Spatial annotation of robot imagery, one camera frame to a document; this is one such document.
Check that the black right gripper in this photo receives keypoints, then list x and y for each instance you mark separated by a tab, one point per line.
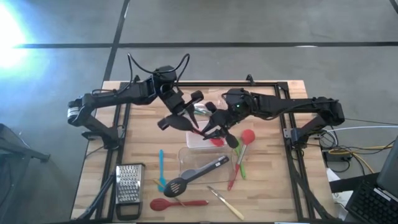
224	119

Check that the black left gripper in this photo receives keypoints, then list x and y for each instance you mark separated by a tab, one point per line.
177	102

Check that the pink silicone spatula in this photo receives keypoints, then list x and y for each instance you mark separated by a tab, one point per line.
217	142

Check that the green silicone spatula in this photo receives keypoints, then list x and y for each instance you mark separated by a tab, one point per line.
242	169

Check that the grey nylon turner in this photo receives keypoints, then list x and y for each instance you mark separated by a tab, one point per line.
188	173

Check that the black slotted spoon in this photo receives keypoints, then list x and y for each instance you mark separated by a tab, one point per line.
174	188

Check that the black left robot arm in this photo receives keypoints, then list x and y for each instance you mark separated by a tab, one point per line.
124	93

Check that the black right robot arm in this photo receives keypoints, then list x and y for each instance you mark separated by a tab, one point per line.
295	105

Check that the white rectangular dish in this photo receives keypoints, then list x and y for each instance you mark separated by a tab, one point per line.
196	141

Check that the clear plastic container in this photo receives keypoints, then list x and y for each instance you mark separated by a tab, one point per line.
208	93
224	174

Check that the blue silicone spatula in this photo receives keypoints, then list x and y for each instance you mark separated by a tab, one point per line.
161	161

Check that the thin gold utensil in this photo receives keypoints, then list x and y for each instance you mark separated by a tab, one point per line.
180	202

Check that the large red slotted spoon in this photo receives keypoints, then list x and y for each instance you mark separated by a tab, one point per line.
160	204

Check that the steel box grater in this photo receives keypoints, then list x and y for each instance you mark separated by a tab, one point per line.
129	183

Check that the black power box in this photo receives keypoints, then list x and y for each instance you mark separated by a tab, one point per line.
332	157

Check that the white paper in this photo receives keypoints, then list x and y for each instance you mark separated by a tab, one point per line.
334	179

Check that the black laptop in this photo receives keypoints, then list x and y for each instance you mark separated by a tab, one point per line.
373	202

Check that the dark grey stand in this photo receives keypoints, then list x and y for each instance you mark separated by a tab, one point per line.
18	149

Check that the black frame clamp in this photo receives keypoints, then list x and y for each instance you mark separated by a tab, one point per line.
136	79
250	79

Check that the silver mounting bracket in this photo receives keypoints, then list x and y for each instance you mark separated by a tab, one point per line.
287	133

